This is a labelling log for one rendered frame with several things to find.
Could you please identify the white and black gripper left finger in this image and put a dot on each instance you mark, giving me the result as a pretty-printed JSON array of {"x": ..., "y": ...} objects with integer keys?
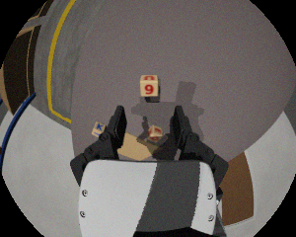
[{"x": 106, "y": 146}]

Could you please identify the wooden letter block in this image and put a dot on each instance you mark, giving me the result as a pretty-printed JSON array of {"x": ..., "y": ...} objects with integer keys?
[
  {"x": 98, "y": 128},
  {"x": 149, "y": 86},
  {"x": 154, "y": 133}
]

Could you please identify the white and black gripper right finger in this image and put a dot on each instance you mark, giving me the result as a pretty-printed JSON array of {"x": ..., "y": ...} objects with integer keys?
[{"x": 191, "y": 147}]

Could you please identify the tan flat mat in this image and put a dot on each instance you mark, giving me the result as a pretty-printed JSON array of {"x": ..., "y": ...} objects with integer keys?
[{"x": 137, "y": 148}]

